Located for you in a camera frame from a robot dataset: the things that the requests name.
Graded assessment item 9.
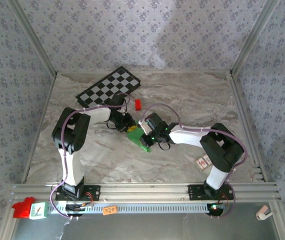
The green cloth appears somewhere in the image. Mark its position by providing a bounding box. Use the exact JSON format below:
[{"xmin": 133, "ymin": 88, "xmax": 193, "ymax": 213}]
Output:
[{"xmin": 126, "ymin": 120, "xmax": 152, "ymax": 153}]

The grey slotted cable tray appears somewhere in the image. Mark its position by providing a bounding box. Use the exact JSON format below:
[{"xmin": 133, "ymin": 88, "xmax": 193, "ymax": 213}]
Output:
[{"xmin": 47, "ymin": 202, "xmax": 212, "ymax": 215}]

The white plastic hook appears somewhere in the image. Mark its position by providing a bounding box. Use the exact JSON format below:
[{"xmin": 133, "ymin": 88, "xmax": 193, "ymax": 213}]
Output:
[{"xmin": 255, "ymin": 204, "xmax": 274, "ymax": 221}]

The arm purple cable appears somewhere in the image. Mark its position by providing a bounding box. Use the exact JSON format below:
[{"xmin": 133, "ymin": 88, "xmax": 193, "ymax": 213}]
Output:
[
  {"xmin": 141, "ymin": 103, "xmax": 248, "ymax": 220},
  {"xmin": 49, "ymin": 92, "xmax": 133, "ymax": 221}
]

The red object with label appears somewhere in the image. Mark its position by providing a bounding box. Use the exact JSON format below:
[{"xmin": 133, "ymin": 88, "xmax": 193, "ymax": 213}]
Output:
[{"xmin": 11, "ymin": 196, "xmax": 36, "ymax": 219}]

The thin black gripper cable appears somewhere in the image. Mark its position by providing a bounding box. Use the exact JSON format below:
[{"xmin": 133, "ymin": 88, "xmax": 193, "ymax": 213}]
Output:
[
  {"xmin": 105, "ymin": 119, "xmax": 120, "ymax": 131},
  {"xmin": 156, "ymin": 138, "xmax": 173, "ymax": 152}
]

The small red-printed card box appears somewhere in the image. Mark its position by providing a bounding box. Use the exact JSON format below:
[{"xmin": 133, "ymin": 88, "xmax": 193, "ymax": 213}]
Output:
[{"xmin": 194, "ymin": 154, "xmax": 210, "ymax": 172}]

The long aluminium mounting rail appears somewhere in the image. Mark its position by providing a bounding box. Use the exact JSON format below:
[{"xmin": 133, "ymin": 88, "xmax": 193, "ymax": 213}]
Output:
[{"xmin": 9, "ymin": 182, "xmax": 282, "ymax": 204}]

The black controller board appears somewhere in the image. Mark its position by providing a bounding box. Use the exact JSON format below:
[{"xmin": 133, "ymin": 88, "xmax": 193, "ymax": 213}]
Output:
[
  {"xmin": 206, "ymin": 202, "xmax": 228, "ymax": 217},
  {"xmin": 64, "ymin": 203, "xmax": 95, "ymax": 216}
]

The thin black left gripper cable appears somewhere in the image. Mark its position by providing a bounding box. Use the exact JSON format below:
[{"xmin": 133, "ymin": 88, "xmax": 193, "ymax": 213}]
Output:
[{"xmin": 105, "ymin": 119, "xmax": 120, "ymax": 131}]

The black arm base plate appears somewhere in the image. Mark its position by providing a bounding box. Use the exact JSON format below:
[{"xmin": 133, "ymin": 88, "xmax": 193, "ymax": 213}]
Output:
[
  {"xmin": 55, "ymin": 184, "xmax": 101, "ymax": 202},
  {"xmin": 187, "ymin": 184, "xmax": 235, "ymax": 201}
]

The aluminium side rail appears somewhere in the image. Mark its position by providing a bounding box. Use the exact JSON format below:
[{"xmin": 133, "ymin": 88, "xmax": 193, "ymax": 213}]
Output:
[
  {"xmin": 21, "ymin": 73, "xmax": 58, "ymax": 184},
  {"xmin": 228, "ymin": 71, "xmax": 270, "ymax": 183}
]

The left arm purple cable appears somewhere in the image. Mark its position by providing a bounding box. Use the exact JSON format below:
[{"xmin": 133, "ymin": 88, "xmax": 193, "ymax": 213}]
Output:
[{"xmin": 49, "ymin": 92, "xmax": 133, "ymax": 221}]

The orange tag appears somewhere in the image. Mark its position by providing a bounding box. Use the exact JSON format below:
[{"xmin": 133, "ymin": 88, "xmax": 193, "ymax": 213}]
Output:
[{"xmin": 102, "ymin": 205, "xmax": 119, "ymax": 216}]

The thin black right gripper cable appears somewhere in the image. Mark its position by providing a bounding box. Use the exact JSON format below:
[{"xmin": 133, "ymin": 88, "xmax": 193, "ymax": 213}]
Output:
[{"xmin": 156, "ymin": 138, "xmax": 173, "ymax": 152}]

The aluminium frame post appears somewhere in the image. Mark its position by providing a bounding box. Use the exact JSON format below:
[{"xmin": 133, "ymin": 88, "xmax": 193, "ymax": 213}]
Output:
[
  {"xmin": 229, "ymin": 0, "xmax": 281, "ymax": 77},
  {"xmin": 7, "ymin": 0, "xmax": 58, "ymax": 78}
]

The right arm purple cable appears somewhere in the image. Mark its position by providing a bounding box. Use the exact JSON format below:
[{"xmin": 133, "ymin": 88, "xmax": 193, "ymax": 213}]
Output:
[{"xmin": 141, "ymin": 103, "xmax": 248, "ymax": 220}]

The black and white chessboard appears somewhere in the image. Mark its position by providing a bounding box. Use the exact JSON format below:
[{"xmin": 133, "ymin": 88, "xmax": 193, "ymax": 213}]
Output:
[{"xmin": 75, "ymin": 65, "xmax": 142, "ymax": 111}]

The aluminium back rail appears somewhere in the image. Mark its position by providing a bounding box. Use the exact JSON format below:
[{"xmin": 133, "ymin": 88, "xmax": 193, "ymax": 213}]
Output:
[{"xmin": 56, "ymin": 69, "xmax": 232, "ymax": 75}]

